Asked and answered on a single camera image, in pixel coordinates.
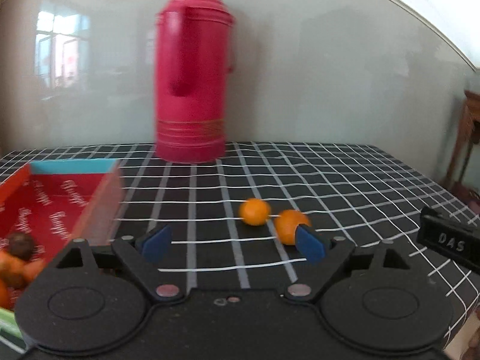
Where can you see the red thermos flask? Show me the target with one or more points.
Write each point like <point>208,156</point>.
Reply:
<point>191,64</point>

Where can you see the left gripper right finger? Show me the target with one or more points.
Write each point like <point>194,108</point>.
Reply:
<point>325,259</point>

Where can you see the black white checkered tablecloth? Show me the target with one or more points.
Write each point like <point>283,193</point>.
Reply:
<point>395,299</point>

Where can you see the carved wooden plant stand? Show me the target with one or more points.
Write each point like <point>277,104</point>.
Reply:
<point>467,137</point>

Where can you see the orange tangerine in box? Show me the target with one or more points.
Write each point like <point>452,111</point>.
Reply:
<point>12,270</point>

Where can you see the red cardboard box tray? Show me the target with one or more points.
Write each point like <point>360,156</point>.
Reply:
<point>56,201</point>

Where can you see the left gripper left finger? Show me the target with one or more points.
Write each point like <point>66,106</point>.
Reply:
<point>139,258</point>

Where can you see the dark brown dried fruit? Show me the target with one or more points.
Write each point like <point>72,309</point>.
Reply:
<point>21,245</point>

